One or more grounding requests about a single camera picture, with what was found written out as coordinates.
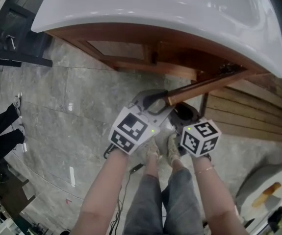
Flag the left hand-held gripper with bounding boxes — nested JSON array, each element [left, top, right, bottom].
[[109, 89, 177, 156]]

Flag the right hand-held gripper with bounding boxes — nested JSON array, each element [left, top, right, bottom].
[[170, 101, 222, 158]]

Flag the person's left forearm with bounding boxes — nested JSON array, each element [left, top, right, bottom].
[[70, 147, 132, 235]]

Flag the person's right forearm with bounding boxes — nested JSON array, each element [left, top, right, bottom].
[[188, 154, 251, 235]]

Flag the wooden cabinet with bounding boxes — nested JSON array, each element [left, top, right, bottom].
[[43, 22, 277, 95]]

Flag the white cloth wipe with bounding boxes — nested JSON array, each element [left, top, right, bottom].
[[166, 133, 182, 162]]

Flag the person's left beige sneaker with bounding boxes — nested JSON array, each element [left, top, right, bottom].
[[140, 136, 160, 165]]

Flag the person's right leg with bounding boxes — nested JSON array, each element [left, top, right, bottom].
[[171, 154, 188, 172]]

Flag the person's leg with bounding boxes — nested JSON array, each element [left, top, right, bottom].
[[171, 154, 188, 172], [144, 154, 160, 179]]

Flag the person's left leg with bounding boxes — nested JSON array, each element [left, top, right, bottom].
[[144, 154, 160, 179]]

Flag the wooden slatted step platform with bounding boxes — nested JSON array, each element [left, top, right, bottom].
[[201, 72, 282, 144]]

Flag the person's grey jeans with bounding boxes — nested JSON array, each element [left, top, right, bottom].
[[121, 167, 205, 235]]

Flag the grey rounded seat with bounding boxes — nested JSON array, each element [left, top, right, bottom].
[[235, 164, 282, 232]]

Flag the white ceramic sink basin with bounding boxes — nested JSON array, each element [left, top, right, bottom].
[[30, 0, 282, 79]]

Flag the orange brown block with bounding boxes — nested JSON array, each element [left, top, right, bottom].
[[251, 182, 282, 208]]

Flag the small metal tool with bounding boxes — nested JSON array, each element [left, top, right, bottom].
[[5, 34, 17, 50]]

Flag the dark brown table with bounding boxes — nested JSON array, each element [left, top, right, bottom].
[[0, 169, 36, 219]]

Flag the thin gold bracelet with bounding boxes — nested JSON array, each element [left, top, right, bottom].
[[195, 164, 215, 175]]

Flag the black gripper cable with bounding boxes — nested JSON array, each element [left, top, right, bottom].
[[103, 142, 145, 235]]

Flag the black frame vanity stand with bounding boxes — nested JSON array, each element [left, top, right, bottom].
[[0, 0, 53, 68]]

